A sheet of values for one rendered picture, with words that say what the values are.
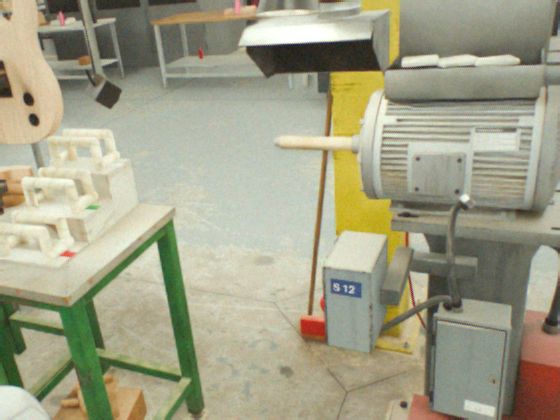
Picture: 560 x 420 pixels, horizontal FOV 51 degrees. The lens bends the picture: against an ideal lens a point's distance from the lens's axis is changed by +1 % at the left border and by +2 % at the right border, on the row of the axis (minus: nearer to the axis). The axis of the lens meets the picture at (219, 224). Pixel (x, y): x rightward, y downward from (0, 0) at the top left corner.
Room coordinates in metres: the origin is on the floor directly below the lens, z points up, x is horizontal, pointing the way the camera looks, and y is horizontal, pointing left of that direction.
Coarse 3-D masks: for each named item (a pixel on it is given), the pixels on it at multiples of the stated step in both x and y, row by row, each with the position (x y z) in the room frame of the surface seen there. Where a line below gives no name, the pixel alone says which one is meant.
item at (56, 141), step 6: (48, 138) 1.85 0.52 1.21; (54, 138) 1.84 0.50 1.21; (60, 138) 1.83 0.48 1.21; (66, 138) 1.82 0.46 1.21; (72, 138) 1.81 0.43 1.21; (78, 138) 1.80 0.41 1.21; (84, 138) 1.79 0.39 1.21; (90, 138) 1.78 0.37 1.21; (96, 138) 1.78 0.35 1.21; (54, 144) 1.84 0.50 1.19; (60, 144) 1.83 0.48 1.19; (66, 144) 1.81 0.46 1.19; (72, 144) 1.80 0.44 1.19; (78, 144) 1.79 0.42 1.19; (84, 144) 1.78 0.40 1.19; (90, 144) 1.77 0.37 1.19
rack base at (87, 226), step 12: (48, 204) 1.74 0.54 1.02; (60, 204) 1.73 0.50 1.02; (96, 204) 1.69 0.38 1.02; (108, 204) 1.70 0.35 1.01; (72, 216) 1.61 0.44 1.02; (84, 216) 1.60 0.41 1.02; (96, 216) 1.64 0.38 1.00; (108, 216) 1.69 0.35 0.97; (48, 228) 1.65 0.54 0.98; (72, 228) 1.60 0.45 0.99; (84, 228) 1.58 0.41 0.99; (96, 228) 1.63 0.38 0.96; (108, 228) 1.68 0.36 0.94; (84, 240) 1.59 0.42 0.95
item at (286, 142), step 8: (288, 136) 1.37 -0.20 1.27; (296, 136) 1.36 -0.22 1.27; (304, 136) 1.35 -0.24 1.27; (280, 144) 1.36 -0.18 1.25; (288, 144) 1.35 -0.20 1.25; (296, 144) 1.34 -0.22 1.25; (304, 144) 1.33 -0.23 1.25; (312, 144) 1.32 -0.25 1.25; (320, 144) 1.31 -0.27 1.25; (328, 144) 1.30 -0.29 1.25; (336, 144) 1.29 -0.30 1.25; (344, 144) 1.28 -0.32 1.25
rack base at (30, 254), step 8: (32, 240) 1.65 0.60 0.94; (56, 240) 1.63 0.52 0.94; (16, 248) 1.61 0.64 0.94; (24, 248) 1.60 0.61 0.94; (32, 248) 1.59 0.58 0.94; (40, 248) 1.58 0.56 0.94; (72, 248) 1.56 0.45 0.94; (80, 248) 1.55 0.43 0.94; (0, 256) 1.56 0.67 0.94; (8, 256) 1.56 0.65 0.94; (16, 256) 1.55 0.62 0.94; (24, 256) 1.54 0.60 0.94; (32, 256) 1.54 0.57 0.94; (40, 256) 1.53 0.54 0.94; (72, 256) 1.51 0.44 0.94; (24, 264) 1.51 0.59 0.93; (32, 264) 1.49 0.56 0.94; (40, 264) 1.48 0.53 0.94; (48, 264) 1.47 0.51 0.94; (56, 264) 1.47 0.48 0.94; (64, 264) 1.47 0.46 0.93
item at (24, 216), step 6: (12, 216) 1.63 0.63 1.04; (18, 216) 1.62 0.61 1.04; (24, 216) 1.61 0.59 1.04; (30, 216) 1.60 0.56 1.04; (36, 216) 1.59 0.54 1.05; (42, 216) 1.58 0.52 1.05; (48, 216) 1.58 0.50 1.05; (54, 216) 1.57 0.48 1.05; (60, 216) 1.56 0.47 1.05; (36, 222) 1.60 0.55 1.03; (42, 222) 1.58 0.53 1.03; (48, 222) 1.57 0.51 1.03; (54, 222) 1.56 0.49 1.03
